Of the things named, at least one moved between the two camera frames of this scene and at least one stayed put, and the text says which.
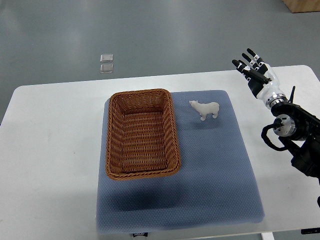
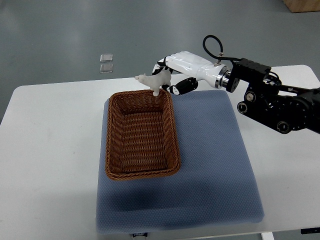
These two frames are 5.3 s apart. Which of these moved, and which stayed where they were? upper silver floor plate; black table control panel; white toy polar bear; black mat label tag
Moved: white toy polar bear
Stayed: black table control panel; upper silver floor plate; black mat label tag
